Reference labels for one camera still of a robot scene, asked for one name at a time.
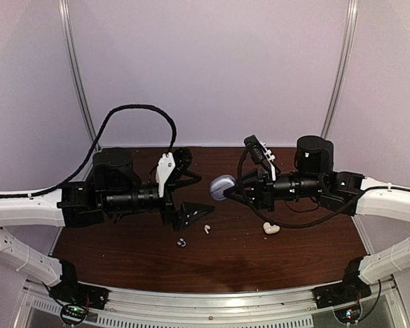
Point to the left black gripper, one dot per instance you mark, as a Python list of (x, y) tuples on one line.
[(168, 214)]

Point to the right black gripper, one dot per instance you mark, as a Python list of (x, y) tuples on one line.
[(266, 198)]

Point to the purple earbud charging case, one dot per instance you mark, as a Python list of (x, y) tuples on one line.
[(222, 187)]

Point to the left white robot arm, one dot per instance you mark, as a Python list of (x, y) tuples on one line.
[(70, 205)]

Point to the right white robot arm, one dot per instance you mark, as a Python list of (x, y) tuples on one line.
[(347, 193)]

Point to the white earbud charging case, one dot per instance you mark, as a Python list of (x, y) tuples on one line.
[(270, 229)]

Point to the purple earbud lower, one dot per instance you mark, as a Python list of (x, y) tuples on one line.
[(181, 242)]

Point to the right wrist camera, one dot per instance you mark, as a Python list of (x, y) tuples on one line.
[(261, 155)]

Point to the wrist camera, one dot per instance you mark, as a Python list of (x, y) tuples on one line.
[(261, 155), (164, 169)]

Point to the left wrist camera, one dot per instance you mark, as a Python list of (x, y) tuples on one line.
[(164, 169)]

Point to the front aluminium rail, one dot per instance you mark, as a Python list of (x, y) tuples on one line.
[(292, 307)]

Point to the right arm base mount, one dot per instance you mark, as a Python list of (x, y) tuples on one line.
[(350, 290)]

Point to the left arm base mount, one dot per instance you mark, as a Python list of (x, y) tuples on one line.
[(70, 290)]

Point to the right aluminium frame post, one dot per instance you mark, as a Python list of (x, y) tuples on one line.
[(348, 37)]

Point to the aluminium frame post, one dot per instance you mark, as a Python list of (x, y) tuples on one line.
[(348, 37), (65, 18)]

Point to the left aluminium frame post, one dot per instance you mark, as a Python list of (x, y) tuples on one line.
[(65, 18)]

